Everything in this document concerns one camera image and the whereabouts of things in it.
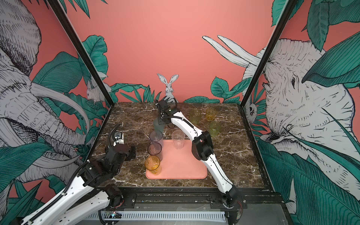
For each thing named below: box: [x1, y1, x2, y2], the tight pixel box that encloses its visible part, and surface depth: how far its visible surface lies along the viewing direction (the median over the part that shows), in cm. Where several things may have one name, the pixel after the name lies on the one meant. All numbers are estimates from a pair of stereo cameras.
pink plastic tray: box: [145, 139, 208, 180], surface depth 88 cm
